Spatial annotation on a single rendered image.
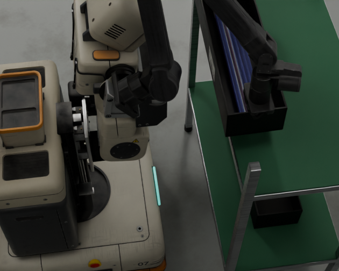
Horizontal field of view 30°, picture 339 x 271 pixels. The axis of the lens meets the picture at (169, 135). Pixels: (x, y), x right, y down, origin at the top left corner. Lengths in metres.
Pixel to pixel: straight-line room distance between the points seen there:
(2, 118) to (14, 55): 1.40
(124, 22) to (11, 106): 0.59
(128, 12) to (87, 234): 1.12
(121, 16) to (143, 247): 1.10
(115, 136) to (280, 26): 0.69
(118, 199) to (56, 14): 1.38
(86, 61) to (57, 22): 1.83
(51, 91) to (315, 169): 0.94
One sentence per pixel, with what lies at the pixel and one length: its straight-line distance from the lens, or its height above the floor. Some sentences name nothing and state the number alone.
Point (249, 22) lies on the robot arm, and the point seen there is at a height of 1.43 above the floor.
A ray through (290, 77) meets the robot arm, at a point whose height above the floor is 1.31.
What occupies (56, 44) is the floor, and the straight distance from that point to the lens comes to 3.49.
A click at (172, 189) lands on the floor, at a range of 2.94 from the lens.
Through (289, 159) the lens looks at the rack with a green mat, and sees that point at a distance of 1.95.
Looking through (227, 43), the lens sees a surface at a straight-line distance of 2.05.
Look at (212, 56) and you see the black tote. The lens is 1.94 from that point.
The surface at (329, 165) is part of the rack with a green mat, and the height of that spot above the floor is 0.95.
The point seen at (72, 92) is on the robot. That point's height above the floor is 0.75.
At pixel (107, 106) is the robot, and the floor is 1.17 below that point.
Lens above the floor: 2.59
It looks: 57 degrees down
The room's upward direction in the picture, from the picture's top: 1 degrees clockwise
